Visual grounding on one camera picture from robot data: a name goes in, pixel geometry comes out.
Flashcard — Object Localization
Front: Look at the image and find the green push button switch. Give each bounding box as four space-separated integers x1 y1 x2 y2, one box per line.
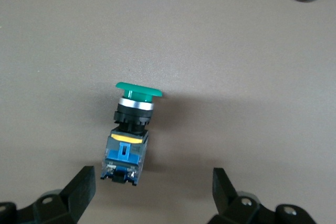
99 81 163 187

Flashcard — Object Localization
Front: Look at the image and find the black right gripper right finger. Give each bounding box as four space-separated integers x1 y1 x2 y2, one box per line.
209 167 320 224

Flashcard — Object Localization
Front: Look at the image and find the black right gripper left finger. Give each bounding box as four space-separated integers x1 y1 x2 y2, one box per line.
0 165 97 224

